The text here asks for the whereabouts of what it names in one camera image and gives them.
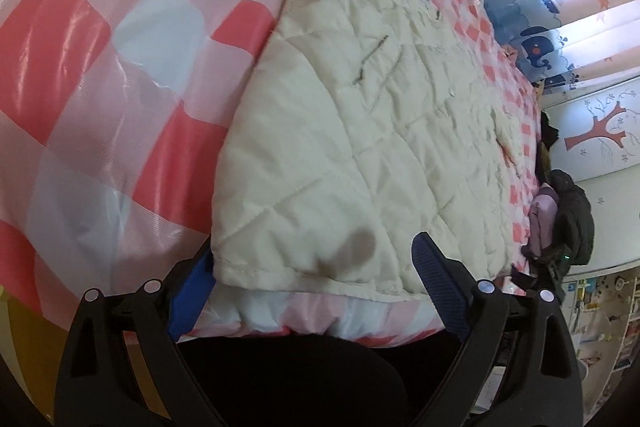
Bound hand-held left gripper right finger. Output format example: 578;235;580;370
410;231;586;427

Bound white wardrobe with tree decal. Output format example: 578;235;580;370
541;76;640;269

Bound cream quilted jacket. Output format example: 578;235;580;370
210;0;545;299

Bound pink bag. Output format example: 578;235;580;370
521;186;559;261

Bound cluttered white shelf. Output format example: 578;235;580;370
559;261;640;390

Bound dark hanging clothes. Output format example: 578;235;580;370
537;109;562;188

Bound pink checkered bed sheet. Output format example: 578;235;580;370
0;0;547;349

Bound yellow panel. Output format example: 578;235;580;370
0;286;68;408

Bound dark backpack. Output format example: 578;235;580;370
547;169;597;268

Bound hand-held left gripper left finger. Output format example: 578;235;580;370
54;251;222;427

